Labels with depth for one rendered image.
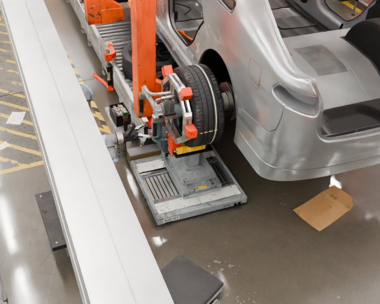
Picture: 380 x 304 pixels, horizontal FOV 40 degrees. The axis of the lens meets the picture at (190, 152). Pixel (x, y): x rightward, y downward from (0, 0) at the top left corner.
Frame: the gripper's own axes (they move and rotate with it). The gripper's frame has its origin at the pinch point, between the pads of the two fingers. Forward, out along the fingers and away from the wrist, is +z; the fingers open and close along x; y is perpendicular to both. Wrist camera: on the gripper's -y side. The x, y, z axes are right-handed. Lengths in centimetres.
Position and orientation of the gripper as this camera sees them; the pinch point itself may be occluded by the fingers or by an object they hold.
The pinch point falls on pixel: (147, 129)
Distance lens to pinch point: 407.4
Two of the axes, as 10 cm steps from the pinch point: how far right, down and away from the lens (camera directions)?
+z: 9.3, -2.0, 3.1
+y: -0.4, 7.7, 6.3
